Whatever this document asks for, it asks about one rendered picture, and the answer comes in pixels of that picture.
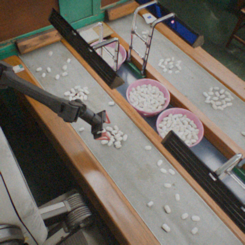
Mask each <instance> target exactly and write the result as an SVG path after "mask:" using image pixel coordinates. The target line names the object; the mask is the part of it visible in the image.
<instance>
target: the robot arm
mask: <svg viewBox="0 0 245 245"><path fill-rule="evenodd" d="M12 70H13V66H12V65H10V64H8V63H5V62H4V61H1V60H0V89H7V88H8V86H9V87H12V88H14V89H15V90H18V91H20V93H23V94H25V95H27V96H29V97H31V98H32V99H34V100H36V101H38V102H40V103H42V104H43V105H45V106H47V107H48V108H50V109H51V110H52V111H53V112H54V113H56V114H57V116H59V117H61V118H62V119H63V121H65V122H67V123H72V122H75V123H76V122H77V120H78V117H80V119H82V120H83V121H85V122H87V123H88V124H90V126H91V134H92V135H94V140H105V141H109V140H111V138H110V137H109V135H108V133H107V131H105V132H103V133H99V134H98V131H103V130H104V129H103V123H108V124H109V123H111V122H110V119H109V116H108V113H107V111H106V110H103V111H101V112H98V113H94V112H93V111H92V110H91V109H89V108H88V107H87V106H86V104H84V102H83V101H82V100H81V99H75V100H71V101H70V100H66V99H64V98H60V97H59V96H56V95H53V94H51V93H49V92H47V91H46V90H44V89H42V88H40V87H38V86H36V85H34V84H32V83H31V82H29V81H26V80H24V79H23V78H21V77H19V76H18V75H16V74H15V73H14V72H13V71H12ZM106 117H107V120H108V121H106ZM104 137H107V138H104Z"/></svg>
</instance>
